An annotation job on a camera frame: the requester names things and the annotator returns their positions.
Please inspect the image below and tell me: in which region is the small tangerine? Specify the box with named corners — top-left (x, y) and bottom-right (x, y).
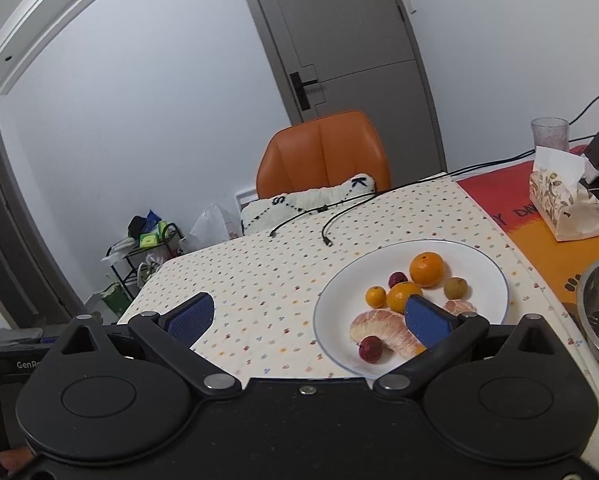
top-left (365, 286), bottom-right (387, 309)

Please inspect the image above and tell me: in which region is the orange leather chair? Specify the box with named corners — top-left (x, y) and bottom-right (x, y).
top-left (256, 110), bottom-right (392, 198)

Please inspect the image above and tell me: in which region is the translucent plastic bag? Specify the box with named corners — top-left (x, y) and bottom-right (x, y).
top-left (188, 203), bottom-right (242, 250)

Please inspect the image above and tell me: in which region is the brown kiwi back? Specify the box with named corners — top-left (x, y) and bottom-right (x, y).
top-left (444, 278), bottom-right (469, 300)

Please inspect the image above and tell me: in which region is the medium orange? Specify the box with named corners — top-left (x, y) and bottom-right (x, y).
top-left (386, 282), bottom-right (423, 314)

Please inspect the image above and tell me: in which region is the clear drinking glass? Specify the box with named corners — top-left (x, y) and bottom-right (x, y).
top-left (531, 117), bottom-right (569, 152)

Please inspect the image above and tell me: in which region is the floral tissue box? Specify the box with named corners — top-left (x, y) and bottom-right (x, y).
top-left (529, 146), bottom-right (599, 242)

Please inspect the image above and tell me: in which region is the small pomelo segment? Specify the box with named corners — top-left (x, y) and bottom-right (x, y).
top-left (444, 299), bottom-right (476, 316)

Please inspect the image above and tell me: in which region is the black metal shelf rack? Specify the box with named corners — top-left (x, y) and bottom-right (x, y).
top-left (101, 221), bottom-right (183, 301)

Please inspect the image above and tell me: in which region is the grey door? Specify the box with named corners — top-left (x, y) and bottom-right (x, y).
top-left (246, 0), bottom-right (447, 185)

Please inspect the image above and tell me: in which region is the black usb cable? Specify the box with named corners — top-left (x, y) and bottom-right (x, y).
top-left (321, 148), bottom-right (538, 247)

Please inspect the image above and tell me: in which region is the red orange table mat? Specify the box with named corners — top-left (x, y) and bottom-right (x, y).
top-left (459, 146), bottom-right (599, 306)

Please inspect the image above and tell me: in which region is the white plate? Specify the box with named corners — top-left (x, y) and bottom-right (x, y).
top-left (313, 240), bottom-right (510, 379)

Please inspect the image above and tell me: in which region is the floral tablecloth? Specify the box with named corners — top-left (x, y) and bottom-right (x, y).
top-left (116, 175), bottom-right (599, 480)

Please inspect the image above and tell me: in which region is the white fluffy cushion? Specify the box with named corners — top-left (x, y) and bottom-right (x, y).
top-left (241, 174), bottom-right (377, 235)

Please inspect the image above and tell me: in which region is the large pomelo segment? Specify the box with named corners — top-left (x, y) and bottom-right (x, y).
top-left (349, 309), bottom-right (425, 360)

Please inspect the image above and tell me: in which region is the person's left hand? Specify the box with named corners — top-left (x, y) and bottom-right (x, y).
top-left (0, 446), bottom-right (34, 474)

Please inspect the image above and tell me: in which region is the black door handle lock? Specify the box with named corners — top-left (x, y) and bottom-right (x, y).
top-left (288, 72), bottom-right (320, 112)

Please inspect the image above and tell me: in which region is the large orange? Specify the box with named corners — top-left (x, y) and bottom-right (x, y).
top-left (409, 252), bottom-right (446, 288)

